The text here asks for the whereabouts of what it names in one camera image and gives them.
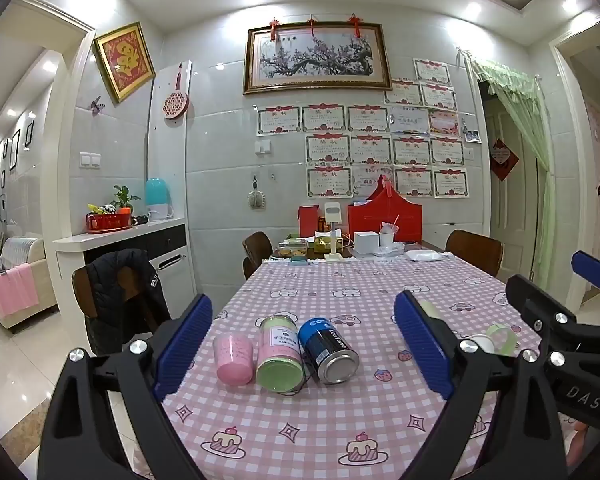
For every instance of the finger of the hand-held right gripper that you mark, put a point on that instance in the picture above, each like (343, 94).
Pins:
(597, 270)
(540, 305)

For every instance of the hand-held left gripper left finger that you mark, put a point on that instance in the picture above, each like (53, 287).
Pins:
(185, 347)

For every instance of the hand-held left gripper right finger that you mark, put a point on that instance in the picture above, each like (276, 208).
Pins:
(422, 347)

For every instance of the pink cup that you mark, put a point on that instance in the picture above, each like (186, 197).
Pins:
(232, 360)

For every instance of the white cup with straws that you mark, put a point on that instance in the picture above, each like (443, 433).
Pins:
(386, 240)

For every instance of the clear tape roll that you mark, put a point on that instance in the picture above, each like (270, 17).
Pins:
(511, 342)

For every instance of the black jacket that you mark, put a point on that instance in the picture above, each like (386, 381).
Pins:
(125, 295)

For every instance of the brown wooden chair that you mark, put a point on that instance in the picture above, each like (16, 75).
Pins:
(475, 252)
(81, 295)
(257, 250)

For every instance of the white door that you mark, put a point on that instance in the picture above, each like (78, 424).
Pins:
(517, 220)

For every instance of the white plastic bag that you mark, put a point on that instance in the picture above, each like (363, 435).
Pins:
(422, 256)

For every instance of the green-lidded jar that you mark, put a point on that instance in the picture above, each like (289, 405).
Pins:
(280, 355)

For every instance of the blue metal can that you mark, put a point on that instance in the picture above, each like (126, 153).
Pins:
(326, 349)

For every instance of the pink checked tablecloth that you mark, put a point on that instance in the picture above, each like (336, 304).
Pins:
(330, 285)

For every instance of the white box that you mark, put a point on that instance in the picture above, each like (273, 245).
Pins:
(366, 242)

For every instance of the green door curtain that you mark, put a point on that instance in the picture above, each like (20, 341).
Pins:
(535, 160)

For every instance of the white counter cabinet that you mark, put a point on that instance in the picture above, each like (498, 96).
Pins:
(105, 247)

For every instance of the large red gift box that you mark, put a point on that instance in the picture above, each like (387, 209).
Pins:
(365, 220)

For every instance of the gold box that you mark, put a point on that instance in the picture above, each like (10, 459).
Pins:
(325, 242)

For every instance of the clear cookie container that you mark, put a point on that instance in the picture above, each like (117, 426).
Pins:
(290, 249)

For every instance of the red diamond door sign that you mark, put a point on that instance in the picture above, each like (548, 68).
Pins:
(504, 160)

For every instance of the red tin tray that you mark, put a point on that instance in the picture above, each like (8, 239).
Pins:
(107, 222)

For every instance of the light blue humidifier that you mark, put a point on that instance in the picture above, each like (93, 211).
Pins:
(157, 197)

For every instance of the white desk stand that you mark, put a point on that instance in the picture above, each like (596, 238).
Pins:
(333, 215)

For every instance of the potted green plant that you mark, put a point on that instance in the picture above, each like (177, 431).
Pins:
(123, 197)

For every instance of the hanging brush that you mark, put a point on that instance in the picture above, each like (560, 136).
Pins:
(255, 199)

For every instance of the small red gift bag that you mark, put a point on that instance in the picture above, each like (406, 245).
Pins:
(307, 221)

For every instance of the pink blanket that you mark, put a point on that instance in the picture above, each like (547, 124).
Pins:
(15, 290)

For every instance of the beige sofa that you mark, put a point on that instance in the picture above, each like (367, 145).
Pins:
(27, 260)

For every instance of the round red hanging ornament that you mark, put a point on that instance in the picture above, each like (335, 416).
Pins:
(175, 105)

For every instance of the gold-framed red paper-cut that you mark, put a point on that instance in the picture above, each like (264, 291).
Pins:
(124, 62)

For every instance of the framed blossom painting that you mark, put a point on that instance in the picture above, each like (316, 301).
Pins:
(315, 57)

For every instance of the red knot tassel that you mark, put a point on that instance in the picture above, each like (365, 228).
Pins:
(275, 27)
(312, 25)
(355, 24)

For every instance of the small wall photo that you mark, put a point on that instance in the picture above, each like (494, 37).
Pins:
(472, 135)

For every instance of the wall of award certificates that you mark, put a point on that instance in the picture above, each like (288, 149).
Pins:
(365, 150)

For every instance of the white wall switch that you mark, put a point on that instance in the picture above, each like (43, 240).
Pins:
(90, 159)
(262, 146)

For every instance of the butterfly wall decoration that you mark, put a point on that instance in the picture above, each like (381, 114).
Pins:
(98, 105)

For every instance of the black picture frame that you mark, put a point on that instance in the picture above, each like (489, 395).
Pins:
(14, 150)
(29, 134)

